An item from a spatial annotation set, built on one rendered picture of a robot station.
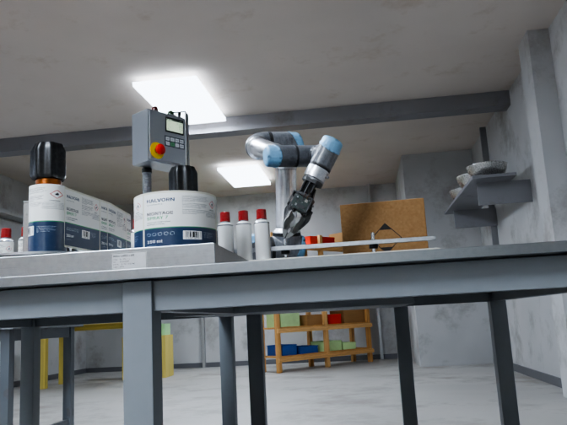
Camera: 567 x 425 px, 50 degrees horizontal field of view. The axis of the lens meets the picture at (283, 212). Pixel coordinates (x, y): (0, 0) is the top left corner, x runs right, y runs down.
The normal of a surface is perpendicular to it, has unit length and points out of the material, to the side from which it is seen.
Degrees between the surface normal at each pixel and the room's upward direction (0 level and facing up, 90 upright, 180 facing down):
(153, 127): 90
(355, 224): 90
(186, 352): 90
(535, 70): 90
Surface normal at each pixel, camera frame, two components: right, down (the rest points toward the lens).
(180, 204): 0.23, -0.18
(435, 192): -0.13, -0.17
